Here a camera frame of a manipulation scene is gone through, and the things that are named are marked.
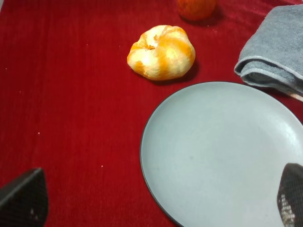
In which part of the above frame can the grey folded towel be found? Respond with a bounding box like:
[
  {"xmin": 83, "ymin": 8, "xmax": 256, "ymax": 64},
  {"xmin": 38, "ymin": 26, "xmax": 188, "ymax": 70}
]
[{"xmin": 234, "ymin": 4, "xmax": 303, "ymax": 101}]

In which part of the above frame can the red apple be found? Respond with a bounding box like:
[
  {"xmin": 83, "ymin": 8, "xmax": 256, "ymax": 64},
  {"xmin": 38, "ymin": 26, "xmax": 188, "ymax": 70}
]
[{"xmin": 176, "ymin": 0, "xmax": 217, "ymax": 21}]

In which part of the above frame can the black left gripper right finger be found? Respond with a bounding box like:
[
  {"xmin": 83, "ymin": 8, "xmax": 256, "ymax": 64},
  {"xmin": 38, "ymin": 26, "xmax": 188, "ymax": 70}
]
[{"xmin": 277, "ymin": 163, "xmax": 303, "ymax": 227}]

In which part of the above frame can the orange white bread roll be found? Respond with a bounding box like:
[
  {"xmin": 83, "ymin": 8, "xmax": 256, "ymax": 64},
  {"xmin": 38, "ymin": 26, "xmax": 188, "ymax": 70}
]
[{"xmin": 127, "ymin": 25, "xmax": 196, "ymax": 81}]

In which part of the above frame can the grey round plate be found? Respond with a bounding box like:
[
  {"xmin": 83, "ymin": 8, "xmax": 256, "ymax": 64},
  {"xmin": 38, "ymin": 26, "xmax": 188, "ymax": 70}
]
[{"xmin": 140, "ymin": 82, "xmax": 303, "ymax": 227}]

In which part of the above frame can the red tablecloth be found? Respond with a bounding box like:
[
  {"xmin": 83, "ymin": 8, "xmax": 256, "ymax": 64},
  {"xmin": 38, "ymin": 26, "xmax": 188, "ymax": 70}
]
[{"xmin": 0, "ymin": 0, "xmax": 299, "ymax": 227}]

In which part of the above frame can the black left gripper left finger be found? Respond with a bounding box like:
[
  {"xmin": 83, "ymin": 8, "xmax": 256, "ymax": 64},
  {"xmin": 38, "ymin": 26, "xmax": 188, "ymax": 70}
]
[{"xmin": 0, "ymin": 168, "xmax": 49, "ymax": 227}]

